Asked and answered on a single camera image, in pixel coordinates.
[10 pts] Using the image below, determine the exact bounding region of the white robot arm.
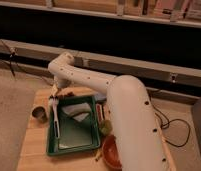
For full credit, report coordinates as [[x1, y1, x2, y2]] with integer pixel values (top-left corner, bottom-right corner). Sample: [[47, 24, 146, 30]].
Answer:
[[48, 52, 169, 171]]

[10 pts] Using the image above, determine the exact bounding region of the small metal cup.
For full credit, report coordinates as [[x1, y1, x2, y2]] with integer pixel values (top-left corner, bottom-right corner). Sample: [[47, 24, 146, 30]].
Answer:
[[32, 106, 48, 123]]

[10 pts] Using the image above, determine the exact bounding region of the small green cup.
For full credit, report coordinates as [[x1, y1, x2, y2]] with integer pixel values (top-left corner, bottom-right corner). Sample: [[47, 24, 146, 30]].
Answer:
[[99, 120, 112, 135]]

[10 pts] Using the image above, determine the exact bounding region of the dark brown scrubber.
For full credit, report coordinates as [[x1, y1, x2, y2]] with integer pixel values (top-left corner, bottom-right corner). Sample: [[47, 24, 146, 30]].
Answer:
[[57, 92, 75, 99]]

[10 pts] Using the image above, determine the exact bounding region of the white folded cloth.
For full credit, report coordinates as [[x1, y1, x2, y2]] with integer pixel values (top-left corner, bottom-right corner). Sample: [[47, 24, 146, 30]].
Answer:
[[62, 103, 91, 122]]

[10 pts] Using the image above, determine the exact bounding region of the green plastic tray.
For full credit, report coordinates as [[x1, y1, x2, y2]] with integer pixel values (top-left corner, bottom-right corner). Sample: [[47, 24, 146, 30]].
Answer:
[[46, 95, 101, 156]]

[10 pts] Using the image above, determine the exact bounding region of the blue-grey block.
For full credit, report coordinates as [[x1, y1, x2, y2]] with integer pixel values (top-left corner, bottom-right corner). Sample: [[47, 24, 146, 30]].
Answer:
[[94, 93, 106, 102]]

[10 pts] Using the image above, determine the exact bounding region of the red marker pen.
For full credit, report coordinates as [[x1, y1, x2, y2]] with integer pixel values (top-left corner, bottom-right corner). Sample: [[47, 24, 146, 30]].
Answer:
[[96, 104, 104, 122]]

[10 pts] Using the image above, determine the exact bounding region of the yellow small item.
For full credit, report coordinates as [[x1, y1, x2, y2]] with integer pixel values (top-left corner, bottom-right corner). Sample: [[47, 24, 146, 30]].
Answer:
[[95, 151, 102, 162]]

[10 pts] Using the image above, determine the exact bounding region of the orange-brown bowl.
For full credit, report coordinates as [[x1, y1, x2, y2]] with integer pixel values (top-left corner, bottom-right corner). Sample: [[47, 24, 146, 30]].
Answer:
[[101, 135, 122, 170]]

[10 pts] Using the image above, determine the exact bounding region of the black cable on left wall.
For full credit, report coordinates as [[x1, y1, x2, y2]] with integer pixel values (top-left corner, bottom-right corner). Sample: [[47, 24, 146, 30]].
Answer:
[[0, 34, 67, 89]]

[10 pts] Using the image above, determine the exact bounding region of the black cable on floor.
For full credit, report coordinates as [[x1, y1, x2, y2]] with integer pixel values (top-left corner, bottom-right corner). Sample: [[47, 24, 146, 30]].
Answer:
[[150, 99, 192, 148]]

